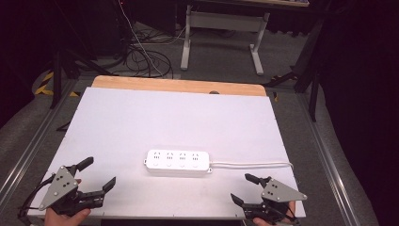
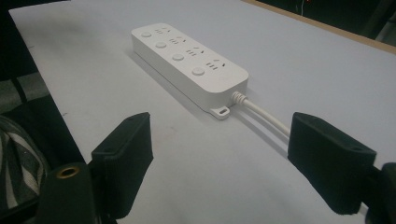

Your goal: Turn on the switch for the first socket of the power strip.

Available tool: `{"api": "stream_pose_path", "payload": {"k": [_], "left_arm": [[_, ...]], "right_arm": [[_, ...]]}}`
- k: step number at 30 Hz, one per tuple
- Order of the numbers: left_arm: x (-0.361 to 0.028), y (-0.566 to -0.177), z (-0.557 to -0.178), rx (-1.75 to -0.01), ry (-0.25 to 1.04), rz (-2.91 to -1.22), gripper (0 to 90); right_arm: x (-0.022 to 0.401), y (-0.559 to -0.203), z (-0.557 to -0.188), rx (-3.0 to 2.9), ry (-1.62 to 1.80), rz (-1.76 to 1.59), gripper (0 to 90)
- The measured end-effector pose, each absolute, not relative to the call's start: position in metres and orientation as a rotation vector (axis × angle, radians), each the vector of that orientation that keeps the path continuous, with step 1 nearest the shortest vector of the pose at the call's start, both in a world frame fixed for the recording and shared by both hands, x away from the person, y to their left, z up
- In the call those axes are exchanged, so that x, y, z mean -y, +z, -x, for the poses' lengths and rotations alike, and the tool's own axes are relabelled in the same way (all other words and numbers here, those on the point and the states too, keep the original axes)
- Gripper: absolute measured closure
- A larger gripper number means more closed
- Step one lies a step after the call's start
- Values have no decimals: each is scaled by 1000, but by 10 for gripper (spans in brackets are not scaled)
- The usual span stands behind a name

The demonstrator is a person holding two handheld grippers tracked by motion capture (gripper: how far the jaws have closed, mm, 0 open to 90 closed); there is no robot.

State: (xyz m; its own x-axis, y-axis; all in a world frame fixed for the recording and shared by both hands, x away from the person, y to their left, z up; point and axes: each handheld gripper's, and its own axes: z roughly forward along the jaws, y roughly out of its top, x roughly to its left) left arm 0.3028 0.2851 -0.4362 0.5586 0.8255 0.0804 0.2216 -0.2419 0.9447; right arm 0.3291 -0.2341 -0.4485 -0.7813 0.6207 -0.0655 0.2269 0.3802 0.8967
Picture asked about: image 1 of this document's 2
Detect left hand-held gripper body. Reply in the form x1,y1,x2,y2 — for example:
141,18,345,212
38,165,106,218

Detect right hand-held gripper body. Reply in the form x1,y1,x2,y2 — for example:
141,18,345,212
242,177,309,226

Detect person's left hand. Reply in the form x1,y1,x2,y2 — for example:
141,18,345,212
43,206,92,226

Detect person's right hand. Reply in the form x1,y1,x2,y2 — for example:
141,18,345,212
252,201,297,226

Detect white power strip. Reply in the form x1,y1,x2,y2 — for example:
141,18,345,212
143,149,214,178

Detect white board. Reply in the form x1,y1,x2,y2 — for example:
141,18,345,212
26,86,307,220

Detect black stand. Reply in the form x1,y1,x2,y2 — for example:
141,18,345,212
50,46,120,110
263,17,327,122

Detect yellow and black floor tape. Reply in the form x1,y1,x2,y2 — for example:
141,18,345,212
33,71,81,98

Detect black curtain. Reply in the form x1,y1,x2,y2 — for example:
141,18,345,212
318,0,399,226
0,0,56,128

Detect white power strip cable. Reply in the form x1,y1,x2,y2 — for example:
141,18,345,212
209,160,295,171

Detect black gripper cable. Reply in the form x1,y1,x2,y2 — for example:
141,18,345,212
16,173,56,222

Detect aluminium floor rail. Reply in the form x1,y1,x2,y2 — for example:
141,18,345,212
0,79,78,206
295,93,365,226

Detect black floor cables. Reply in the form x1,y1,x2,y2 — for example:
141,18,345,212
122,42,174,79

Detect thin white cable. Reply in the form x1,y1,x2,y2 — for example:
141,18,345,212
119,0,166,77

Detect white metal desk frame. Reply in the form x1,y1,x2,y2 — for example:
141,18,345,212
180,0,311,76

